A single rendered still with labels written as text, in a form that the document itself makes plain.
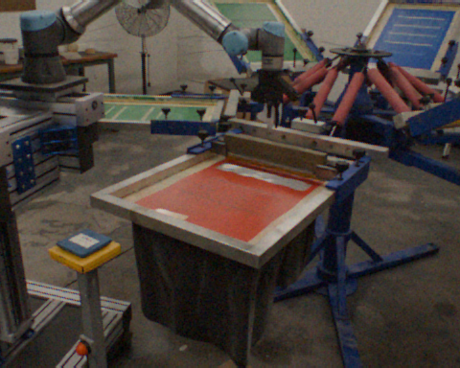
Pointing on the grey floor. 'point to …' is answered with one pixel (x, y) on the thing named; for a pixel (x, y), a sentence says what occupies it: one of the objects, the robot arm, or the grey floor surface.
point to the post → (89, 295)
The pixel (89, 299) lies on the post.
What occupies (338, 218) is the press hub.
